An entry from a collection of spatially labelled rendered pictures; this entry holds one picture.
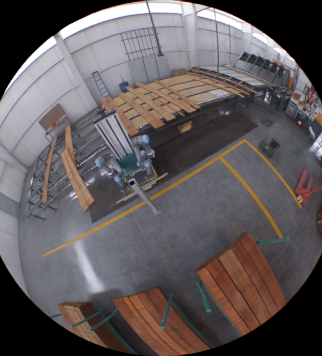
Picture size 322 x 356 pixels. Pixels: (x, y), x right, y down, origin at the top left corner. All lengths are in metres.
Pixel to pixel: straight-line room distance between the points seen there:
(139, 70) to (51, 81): 5.33
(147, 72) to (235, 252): 8.76
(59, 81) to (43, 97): 1.36
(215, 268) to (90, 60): 9.29
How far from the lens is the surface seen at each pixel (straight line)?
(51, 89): 8.72
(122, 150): 2.11
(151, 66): 8.50
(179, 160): 2.97
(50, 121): 8.97
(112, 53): 8.49
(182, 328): 2.58
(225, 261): 1.88
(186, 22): 10.83
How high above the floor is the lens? 2.40
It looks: 60 degrees down
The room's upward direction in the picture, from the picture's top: 21 degrees counter-clockwise
